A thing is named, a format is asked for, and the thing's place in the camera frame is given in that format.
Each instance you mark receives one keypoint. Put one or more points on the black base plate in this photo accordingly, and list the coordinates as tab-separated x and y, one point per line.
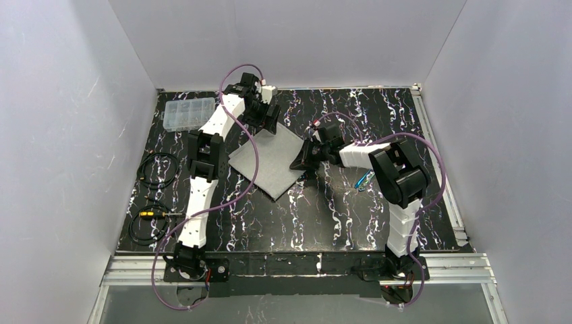
381	268
210	270

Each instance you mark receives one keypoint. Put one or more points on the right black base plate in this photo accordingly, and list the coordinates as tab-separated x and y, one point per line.
381	268

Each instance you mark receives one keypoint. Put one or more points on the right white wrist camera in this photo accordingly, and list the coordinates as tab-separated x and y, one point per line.
319	131

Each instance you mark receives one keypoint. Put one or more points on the blue metallic fork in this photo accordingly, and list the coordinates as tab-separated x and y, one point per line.
363	180

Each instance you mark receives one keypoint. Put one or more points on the clear plastic organizer box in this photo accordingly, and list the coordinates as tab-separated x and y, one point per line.
189	114

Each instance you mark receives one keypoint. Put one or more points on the aluminium front rail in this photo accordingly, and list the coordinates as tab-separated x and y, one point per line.
440	268

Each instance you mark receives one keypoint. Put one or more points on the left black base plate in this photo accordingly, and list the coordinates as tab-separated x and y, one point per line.
210	270

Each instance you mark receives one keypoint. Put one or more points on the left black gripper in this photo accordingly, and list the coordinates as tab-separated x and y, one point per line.
263	113

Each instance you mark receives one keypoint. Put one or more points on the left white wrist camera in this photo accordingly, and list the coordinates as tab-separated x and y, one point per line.
267	92

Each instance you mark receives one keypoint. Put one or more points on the grey cloth napkin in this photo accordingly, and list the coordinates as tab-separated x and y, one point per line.
276	152

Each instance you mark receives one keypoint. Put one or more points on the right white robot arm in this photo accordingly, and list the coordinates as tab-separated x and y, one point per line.
398	170

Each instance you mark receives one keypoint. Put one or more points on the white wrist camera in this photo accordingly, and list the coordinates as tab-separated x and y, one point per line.
319	131
267	92

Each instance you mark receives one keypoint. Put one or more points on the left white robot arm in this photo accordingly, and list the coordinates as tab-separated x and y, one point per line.
249	101

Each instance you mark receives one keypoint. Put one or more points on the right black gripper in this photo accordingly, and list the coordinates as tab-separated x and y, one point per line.
312	153

